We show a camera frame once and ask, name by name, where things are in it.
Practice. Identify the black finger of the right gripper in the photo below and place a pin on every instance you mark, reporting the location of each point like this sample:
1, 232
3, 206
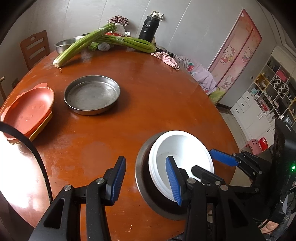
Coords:
206, 177

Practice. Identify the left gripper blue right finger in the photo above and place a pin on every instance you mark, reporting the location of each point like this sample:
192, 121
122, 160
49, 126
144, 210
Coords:
178, 182

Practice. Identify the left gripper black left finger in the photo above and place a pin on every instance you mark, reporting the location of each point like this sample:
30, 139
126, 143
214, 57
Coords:
115, 181

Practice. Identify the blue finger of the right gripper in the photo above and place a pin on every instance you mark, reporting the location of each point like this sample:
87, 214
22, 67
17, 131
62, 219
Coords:
224, 158

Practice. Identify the large red paper noodle bowl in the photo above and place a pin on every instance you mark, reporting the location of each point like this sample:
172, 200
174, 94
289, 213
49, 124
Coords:
187, 151

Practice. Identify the deep steel bowl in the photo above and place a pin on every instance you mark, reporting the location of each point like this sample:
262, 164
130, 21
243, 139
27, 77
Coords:
151, 195

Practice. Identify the shallow steel round pan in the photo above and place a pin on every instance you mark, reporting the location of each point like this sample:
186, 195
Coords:
91, 95

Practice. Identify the yellow shell-shaped plate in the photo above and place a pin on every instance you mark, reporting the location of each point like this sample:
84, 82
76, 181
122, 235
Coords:
32, 134

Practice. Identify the orange bear-shaped plate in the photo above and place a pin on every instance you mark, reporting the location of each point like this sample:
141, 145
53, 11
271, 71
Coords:
30, 109

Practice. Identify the operator hand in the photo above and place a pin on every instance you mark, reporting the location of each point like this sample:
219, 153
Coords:
268, 226

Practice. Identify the pink child stool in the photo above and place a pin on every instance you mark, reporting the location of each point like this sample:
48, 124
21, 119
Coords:
257, 146

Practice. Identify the white shelf cabinet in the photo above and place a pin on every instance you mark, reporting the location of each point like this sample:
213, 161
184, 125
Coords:
270, 97

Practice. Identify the pink clothing on chair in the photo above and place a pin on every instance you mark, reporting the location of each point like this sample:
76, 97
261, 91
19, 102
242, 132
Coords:
200, 74

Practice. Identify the pink Hello Kitty cabinet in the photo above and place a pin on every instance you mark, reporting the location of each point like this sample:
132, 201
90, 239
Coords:
235, 53

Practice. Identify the pink crumpled cloth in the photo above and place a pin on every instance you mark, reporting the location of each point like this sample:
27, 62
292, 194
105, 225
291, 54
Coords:
167, 59

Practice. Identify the thin green celery bunch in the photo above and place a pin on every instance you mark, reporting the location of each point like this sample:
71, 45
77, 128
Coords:
131, 42

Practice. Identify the thick celery bunch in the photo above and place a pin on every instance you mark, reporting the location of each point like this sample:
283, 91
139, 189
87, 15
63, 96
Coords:
80, 44

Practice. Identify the steel bowl at table back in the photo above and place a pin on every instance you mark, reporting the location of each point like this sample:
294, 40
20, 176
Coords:
65, 44

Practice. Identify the black thermos bottle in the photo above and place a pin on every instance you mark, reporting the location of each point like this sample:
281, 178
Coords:
150, 26

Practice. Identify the brown wooden slat chair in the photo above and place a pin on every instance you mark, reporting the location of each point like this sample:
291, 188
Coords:
35, 48

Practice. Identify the dried red flower bunch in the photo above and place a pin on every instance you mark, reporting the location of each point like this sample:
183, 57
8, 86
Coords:
119, 20

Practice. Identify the wall power socket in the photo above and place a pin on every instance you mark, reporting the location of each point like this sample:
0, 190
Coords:
15, 83

